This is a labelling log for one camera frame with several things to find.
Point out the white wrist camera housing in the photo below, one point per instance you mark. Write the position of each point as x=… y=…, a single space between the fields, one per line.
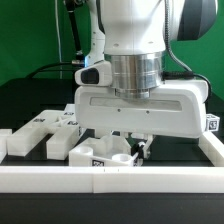
x=98 y=74

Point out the white left fence rail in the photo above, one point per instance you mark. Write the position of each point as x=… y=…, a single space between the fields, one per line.
x=4 y=134

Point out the white chair back part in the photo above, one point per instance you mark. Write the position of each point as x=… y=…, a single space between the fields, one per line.
x=62 y=126

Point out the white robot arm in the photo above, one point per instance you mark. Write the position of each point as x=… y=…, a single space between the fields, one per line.
x=124 y=88

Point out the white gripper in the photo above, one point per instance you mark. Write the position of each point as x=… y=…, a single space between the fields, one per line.
x=175 y=108

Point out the white tagged cube far right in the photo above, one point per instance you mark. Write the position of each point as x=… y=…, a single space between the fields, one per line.
x=212 y=122

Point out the white chair seat plate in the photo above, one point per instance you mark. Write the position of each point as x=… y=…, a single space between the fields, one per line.
x=107 y=151

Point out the white front fence rail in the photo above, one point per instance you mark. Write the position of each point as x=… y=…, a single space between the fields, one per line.
x=56 y=179

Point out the paper sheet with tags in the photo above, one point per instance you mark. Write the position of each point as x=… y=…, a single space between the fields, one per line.
x=69 y=108

